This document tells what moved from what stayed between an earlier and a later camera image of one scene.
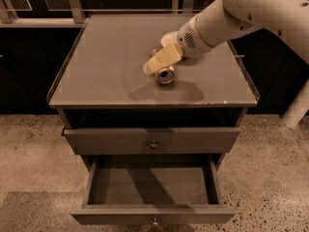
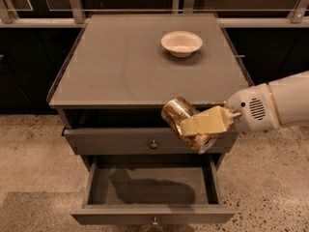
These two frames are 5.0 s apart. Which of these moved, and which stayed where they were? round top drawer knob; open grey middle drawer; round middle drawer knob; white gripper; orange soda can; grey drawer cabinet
Moved: orange soda can; white gripper
Stayed: round top drawer knob; grey drawer cabinet; round middle drawer knob; open grey middle drawer
